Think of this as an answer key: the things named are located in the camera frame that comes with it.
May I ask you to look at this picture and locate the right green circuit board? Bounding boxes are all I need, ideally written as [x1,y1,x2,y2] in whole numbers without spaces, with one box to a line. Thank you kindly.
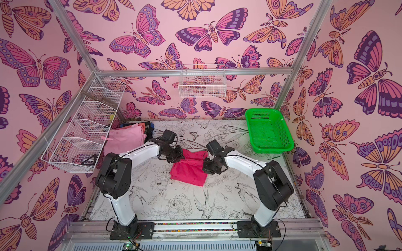
[255,241,272,251]

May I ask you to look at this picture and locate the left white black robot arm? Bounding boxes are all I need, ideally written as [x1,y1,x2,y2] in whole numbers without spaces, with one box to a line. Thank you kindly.
[96,130,184,242]

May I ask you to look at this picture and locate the green plastic basket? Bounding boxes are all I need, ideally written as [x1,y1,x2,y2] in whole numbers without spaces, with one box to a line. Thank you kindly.
[245,108,295,154]

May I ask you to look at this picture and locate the magenta t-shirt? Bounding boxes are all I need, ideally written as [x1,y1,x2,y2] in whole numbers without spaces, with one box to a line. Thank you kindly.
[170,149,207,187]

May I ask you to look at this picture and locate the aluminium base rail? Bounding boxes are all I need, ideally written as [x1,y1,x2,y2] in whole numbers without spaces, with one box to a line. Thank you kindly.
[58,219,331,251]

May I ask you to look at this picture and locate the left green circuit board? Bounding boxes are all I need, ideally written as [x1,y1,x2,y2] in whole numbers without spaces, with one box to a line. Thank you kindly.
[122,243,139,251]

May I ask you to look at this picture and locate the small white wire basket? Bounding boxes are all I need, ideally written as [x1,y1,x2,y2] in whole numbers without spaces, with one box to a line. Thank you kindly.
[177,63,227,98]

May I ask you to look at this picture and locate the long white wire basket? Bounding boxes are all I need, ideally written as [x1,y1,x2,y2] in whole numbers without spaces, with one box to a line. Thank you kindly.
[40,75,126,173]

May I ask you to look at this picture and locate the folded light pink t-shirt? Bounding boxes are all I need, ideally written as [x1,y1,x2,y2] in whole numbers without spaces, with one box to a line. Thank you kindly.
[101,123,146,155]

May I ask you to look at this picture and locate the green circuit board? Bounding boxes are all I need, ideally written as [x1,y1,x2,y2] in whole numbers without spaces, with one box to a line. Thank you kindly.
[122,243,139,251]
[255,241,272,251]

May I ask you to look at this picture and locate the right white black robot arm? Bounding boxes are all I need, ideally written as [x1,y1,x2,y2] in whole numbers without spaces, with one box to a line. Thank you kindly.
[203,140,294,238]

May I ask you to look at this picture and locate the black triangle object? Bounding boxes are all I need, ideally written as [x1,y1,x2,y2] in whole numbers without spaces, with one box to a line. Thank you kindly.
[81,154,98,166]

